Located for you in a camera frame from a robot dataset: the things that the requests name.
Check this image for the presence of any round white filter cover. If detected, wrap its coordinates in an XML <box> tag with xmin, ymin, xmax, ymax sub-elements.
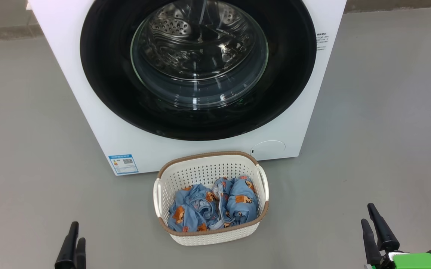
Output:
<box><xmin>251</xmin><ymin>140</ymin><xmax>286</xmax><ymax>161</ymax></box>

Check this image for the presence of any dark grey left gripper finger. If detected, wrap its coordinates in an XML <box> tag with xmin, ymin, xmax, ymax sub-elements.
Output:
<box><xmin>55</xmin><ymin>221</ymin><xmax>79</xmax><ymax>269</ymax></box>
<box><xmin>75</xmin><ymin>238</ymin><xmax>87</xmax><ymax>269</ymax></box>

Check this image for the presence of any small printed text label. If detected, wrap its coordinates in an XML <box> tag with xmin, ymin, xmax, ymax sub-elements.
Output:
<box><xmin>316</xmin><ymin>33</ymin><xmax>329</xmax><ymax>51</ymax></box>

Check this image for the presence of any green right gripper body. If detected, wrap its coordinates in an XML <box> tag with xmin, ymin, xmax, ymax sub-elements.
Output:
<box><xmin>365</xmin><ymin>250</ymin><xmax>431</xmax><ymax>269</ymax></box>

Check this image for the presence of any cream perforated laundry basket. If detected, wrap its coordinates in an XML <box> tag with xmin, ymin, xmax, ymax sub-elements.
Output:
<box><xmin>153</xmin><ymin>151</ymin><xmax>270</xmax><ymax>246</ymax></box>

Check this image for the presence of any white front-load washing machine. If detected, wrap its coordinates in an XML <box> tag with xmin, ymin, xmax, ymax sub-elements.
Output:
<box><xmin>27</xmin><ymin>0</ymin><xmax>347</xmax><ymax>176</ymax></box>

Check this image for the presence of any blue energy label sticker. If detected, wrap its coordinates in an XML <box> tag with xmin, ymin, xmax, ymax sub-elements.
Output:
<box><xmin>108</xmin><ymin>153</ymin><xmax>139</xmax><ymax>176</ymax></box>

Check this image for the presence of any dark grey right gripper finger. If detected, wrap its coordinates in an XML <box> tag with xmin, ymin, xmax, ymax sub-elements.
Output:
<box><xmin>361</xmin><ymin>219</ymin><xmax>382</xmax><ymax>266</ymax></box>
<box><xmin>367</xmin><ymin>203</ymin><xmax>400</xmax><ymax>251</ymax></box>

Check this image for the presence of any black round glass washer door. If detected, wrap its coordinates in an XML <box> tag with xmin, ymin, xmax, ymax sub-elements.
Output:
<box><xmin>80</xmin><ymin>0</ymin><xmax>317</xmax><ymax>141</ymax></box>

